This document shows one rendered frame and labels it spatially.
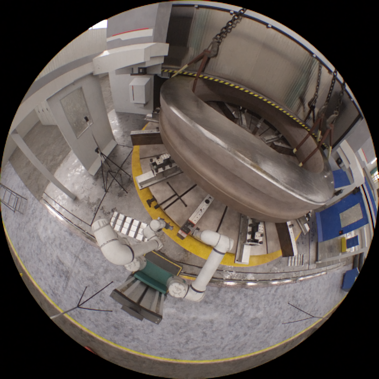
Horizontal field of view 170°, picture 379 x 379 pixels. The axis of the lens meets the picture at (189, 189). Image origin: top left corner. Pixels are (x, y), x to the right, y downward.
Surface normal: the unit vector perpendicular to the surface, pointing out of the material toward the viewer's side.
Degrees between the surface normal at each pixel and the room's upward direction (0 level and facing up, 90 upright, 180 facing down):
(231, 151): 45
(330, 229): 90
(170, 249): 0
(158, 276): 0
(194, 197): 0
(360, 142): 90
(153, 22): 90
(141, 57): 90
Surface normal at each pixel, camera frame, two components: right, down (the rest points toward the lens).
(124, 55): -0.25, 0.84
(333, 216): -0.96, -0.29
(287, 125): -0.90, 0.30
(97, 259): 0.16, -0.46
